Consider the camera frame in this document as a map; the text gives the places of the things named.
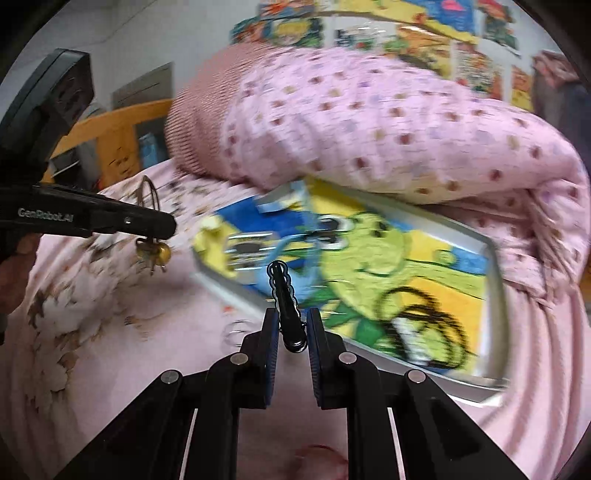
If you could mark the wooden bed frame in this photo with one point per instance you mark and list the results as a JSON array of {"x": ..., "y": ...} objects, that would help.
[{"x": 116, "y": 144}]

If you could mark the blue bag with cloth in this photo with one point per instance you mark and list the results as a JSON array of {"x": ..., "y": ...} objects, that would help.
[{"x": 558, "y": 95}]

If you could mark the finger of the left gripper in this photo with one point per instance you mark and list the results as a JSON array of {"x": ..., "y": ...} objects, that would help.
[{"x": 141, "y": 221}]

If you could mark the silver hair comb clip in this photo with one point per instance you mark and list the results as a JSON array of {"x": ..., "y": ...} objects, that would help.
[{"x": 244, "y": 254}]

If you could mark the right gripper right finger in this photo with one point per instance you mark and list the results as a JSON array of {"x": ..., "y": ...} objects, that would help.
[{"x": 399, "y": 426}]

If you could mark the silver hoop earrings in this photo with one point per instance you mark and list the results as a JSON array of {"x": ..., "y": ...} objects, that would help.
[{"x": 235, "y": 331}]

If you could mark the grey tray with frog towel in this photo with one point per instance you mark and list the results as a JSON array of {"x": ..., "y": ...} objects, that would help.
[{"x": 403, "y": 286}]

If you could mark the cartoon posters on wall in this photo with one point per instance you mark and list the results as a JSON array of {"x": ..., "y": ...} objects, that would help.
[{"x": 446, "y": 37}]

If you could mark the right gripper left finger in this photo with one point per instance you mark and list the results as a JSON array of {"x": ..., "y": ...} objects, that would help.
[{"x": 185, "y": 426}]

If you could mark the person's left hand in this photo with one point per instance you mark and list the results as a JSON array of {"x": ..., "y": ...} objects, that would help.
[{"x": 15, "y": 272}]

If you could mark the pink dotted rolled quilt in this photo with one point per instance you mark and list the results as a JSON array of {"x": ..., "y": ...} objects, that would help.
[{"x": 266, "y": 115}]

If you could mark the black hair clip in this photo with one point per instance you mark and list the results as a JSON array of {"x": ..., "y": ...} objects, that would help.
[{"x": 291, "y": 326}]

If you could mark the pink floral bed sheet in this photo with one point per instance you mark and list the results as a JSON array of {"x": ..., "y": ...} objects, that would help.
[{"x": 96, "y": 326}]

